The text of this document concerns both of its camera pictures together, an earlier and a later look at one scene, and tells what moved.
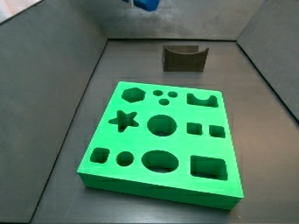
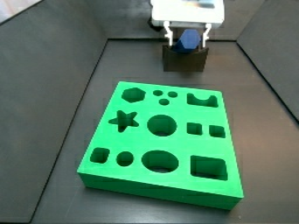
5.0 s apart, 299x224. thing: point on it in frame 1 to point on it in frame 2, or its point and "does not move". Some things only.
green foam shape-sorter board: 163,144 does not move
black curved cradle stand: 183,58 does not move
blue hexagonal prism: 148,5 to 188,41
